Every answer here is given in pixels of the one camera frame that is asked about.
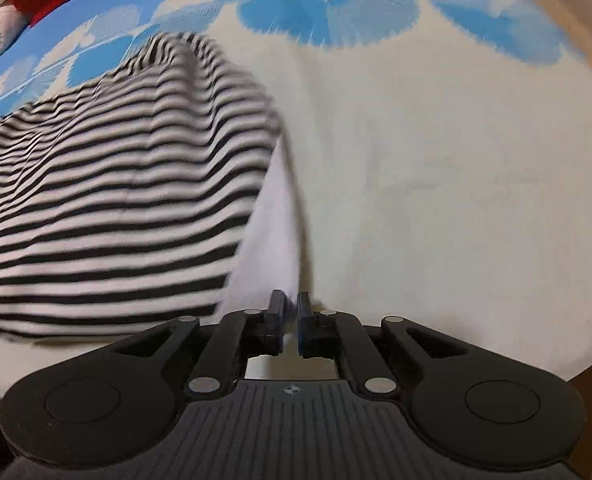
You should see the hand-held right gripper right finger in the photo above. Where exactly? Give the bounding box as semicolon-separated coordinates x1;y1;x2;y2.
297;291;472;401

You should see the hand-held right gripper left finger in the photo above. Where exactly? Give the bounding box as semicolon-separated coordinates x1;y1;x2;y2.
109;289;289;401

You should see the black white striped shirt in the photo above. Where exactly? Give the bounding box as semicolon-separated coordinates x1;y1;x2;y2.
0;31;304;342

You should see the blue cream printed bed sheet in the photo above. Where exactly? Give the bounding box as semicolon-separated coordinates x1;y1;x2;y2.
0;0;592;401

